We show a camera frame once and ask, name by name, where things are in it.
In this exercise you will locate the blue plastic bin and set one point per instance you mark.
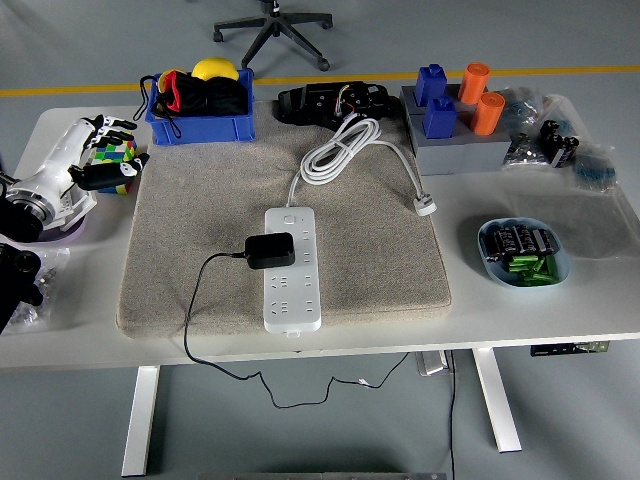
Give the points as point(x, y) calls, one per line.
point(200, 131)

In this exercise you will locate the green cylinder parts pile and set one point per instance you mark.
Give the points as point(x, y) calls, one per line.
point(532, 272)

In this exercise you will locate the yellow ball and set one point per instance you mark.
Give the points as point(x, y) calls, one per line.
point(215, 69)

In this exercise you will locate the clear bag of teal parts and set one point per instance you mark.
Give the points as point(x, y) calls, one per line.
point(595, 170)

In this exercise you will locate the clear empty plastic bag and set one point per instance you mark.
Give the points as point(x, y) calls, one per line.
point(590, 225)

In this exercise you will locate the grey-brown fabric mat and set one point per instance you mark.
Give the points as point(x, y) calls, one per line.
point(375, 260)

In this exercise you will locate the clear bag with blue parts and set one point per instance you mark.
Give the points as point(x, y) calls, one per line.
point(530, 107)

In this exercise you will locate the black office chair base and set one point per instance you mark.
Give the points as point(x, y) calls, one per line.
point(275, 30)

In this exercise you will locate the blue bottle-shaped block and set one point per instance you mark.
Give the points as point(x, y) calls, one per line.
point(430, 85)
point(440, 120)

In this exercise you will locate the light blue dish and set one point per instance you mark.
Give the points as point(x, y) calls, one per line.
point(562, 270)

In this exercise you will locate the colourful puzzle cube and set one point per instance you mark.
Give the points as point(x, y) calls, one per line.
point(117, 150)

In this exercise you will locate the clear bag of black capacitors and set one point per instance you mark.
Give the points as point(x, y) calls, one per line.
point(560, 142)

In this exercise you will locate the orange cylinder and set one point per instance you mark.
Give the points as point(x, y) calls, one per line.
point(472, 82)
point(487, 114)

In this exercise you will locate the purple dish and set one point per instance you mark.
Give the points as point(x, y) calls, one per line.
point(70, 235)

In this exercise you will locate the silver metal bracket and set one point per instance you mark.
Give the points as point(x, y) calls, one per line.
point(432, 364)

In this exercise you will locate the clear bag of silver screws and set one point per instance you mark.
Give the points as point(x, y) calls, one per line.
point(522, 152)

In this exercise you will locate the white table leg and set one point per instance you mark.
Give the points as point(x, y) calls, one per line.
point(497, 400)
point(140, 420)

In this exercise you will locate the black capacitor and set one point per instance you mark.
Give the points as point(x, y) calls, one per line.
point(492, 245)
point(530, 240)
point(515, 239)
point(545, 242)

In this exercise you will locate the grey block base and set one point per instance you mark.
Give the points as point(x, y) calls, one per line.
point(460, 150)

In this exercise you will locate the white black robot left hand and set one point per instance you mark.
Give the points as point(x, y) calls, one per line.
point(60, 155)

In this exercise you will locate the black table control panel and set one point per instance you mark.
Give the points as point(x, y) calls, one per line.
point(560, 349)

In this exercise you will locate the clear bag of metal nuts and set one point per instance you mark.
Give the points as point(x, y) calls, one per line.
point(47, 300)

